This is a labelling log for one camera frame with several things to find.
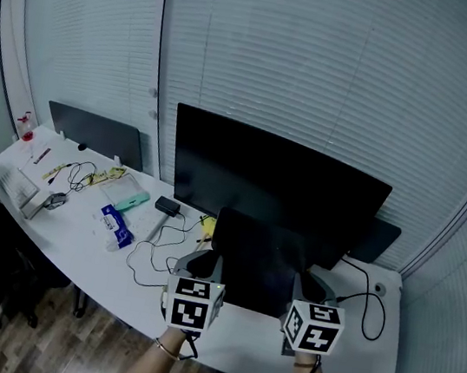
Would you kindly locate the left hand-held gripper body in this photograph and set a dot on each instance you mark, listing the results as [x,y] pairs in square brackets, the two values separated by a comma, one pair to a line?
[192,306]

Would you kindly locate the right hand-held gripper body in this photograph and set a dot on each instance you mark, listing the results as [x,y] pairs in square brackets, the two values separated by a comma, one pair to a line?
[314,330]

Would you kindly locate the black mouse pad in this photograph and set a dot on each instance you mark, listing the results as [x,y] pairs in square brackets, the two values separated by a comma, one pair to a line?
[256,264]

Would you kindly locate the person's left forearm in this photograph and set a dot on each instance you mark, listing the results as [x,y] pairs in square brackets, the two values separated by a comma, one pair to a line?
[147,369]

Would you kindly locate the yellow plush on wooden stick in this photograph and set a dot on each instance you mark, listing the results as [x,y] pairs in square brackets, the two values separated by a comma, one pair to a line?
[208,225]

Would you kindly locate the white power strip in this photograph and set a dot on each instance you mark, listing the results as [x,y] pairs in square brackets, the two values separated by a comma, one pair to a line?
[150,223]

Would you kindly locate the black power adapter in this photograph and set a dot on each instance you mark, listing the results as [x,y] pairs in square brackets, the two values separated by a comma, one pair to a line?
[167,206]

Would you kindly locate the dark grey desk divider panel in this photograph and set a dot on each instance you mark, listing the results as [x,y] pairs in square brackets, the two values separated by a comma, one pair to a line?
[378,241]
[96,135]

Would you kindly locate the blue tissue packet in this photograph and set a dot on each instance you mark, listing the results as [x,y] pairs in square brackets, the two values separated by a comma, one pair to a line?
[117,228]

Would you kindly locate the clear case with mint edge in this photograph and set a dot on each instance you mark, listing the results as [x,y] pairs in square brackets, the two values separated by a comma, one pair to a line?
[122,192]

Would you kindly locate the black computer monitor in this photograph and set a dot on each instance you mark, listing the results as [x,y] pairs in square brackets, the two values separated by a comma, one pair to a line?
[262,168]

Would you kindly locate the yellow flat packet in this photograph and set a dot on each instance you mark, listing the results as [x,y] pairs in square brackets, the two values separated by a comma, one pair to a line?
[110,175]

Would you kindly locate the small black round object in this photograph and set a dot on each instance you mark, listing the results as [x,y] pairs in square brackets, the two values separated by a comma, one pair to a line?
[82,147]

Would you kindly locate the yellow narrow strip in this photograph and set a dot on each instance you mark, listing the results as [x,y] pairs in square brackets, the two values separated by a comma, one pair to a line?
[56,171]

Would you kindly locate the white flat box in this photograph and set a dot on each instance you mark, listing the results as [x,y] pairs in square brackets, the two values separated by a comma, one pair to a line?
[34,207]

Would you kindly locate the dark red flat stick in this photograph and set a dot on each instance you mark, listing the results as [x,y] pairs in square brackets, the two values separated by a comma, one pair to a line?
[42,156]

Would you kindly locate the red spray bottle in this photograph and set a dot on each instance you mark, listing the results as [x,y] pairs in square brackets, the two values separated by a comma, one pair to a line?
[25,135]

